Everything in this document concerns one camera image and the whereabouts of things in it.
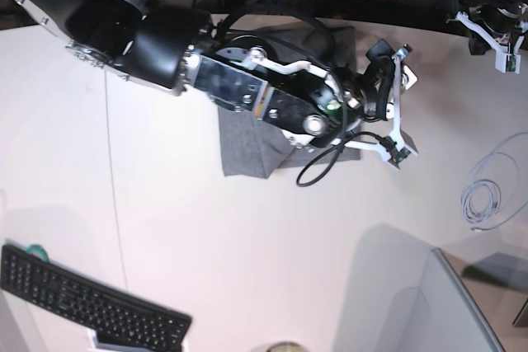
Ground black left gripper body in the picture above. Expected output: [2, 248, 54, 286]
[469, 3, 527, 45]

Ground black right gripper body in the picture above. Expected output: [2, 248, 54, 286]
[345, 40, 417, 123]

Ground grey t-shirt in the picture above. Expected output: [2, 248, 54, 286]
[218, 23, 361, 179]

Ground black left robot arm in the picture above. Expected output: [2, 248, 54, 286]
[458, 0, 527, 61]

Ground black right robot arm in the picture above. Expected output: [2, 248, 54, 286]
[17, 0, 417, 179]

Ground round metallic can top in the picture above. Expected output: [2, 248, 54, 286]
[266, 341, 308, 352]

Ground black computer keyboard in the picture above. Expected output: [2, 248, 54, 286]
[1, 244, 192, 351]

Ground green tape roll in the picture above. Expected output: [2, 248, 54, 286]
[26, 244, 49, 263]

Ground coiled white cable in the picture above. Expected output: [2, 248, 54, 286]
[460, 132, 528, 232]

